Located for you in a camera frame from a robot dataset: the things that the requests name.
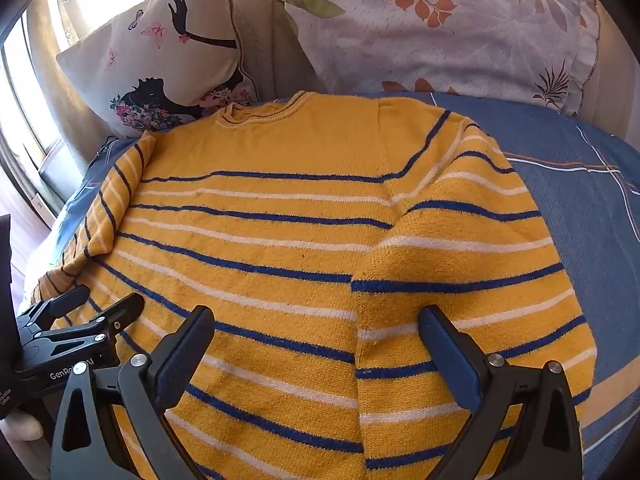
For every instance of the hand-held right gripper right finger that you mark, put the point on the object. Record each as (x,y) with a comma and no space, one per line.
(457,360)

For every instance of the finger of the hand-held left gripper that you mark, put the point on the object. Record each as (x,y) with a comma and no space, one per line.
(120,310)
(60,305)

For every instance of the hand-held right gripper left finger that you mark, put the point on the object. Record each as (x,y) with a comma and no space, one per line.
(176,360)

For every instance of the yellow striped sweater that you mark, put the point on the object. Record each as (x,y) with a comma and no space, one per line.
(280,240)

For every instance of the person's left hand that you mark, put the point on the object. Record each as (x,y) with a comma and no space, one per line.
(20,427)

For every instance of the blue plaid bed sheet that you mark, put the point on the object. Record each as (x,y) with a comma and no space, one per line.
(575,220)

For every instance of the window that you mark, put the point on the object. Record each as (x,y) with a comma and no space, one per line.
(20,90)

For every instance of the cushion with silhouette print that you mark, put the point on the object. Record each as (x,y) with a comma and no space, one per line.
(135,60)

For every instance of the white leaf print pillow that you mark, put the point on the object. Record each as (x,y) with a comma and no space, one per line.
(450,35)

